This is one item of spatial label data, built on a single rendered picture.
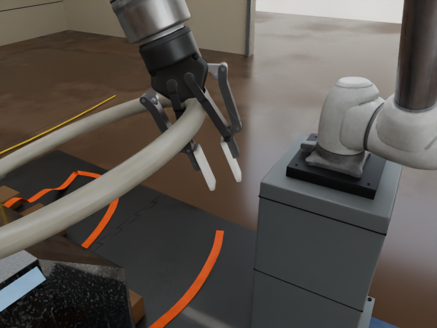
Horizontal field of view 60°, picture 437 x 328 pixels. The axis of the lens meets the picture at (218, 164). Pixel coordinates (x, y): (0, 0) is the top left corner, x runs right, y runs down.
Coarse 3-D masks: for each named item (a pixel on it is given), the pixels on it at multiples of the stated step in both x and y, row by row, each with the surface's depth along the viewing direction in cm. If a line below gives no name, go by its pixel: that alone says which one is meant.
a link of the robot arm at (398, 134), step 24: (408, 0) 78; (432, 0) 74; (408, 24) 81; (432, 24) 78; (408, 48) 84; (432, 48) 81; (408, 72) 88; (432, 72) 86; (408, 96) 92; (432, 96) 91; (384, 120) 100; (408, 120) 95; (432, 120) 93; (384, 144) 104; (408, 144) 98; (432, 144) 96; (432, 168) 100
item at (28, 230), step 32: (160, 96) 71; (64, 128) 79; (96, 128) 80; (192, 128) 48; (0, 160) 73; (128, 160) 41; (160, 160) 42; (96, 192) 38; (32, 224) 36; (64, 224) 37; (0, 256) 37
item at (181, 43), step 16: (176, 32) 47; (144, 48) 48; (160, 48) 47; (176, 48) 47; (192, 48) 49; (160, 64) 48; (176, 64) 51; (192, 64) 50; (160, 80) 52; (176, 80) 51; (192, 96) 52
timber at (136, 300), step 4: (128, 288) 168; (132, 292) 166; (132, 296) 164; (136, 296) 164; (140, 296) 164; (132, 300) 162; (136, 300) 162; (140, 300) 163; (132, 304) 160; (136, 304) 161; (140, 304) 164; (132, 308) 160; (136, 308) 162; (140, 308) 165; (136, 312) 163; (140, 312) 166; (144, 312) 169; (136, 316) 164; (140, 316) 167; (136, 320) 165
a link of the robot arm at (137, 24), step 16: (128, 0) 44; (144, 0) 44; (160, 0) 45; (176, 0) 46; (128, 16) 46; (144, 16) 45; (160, 16) 45; (176, 16) 46; (128, 32) 47; (144, 32) 46; (160, 32) 46
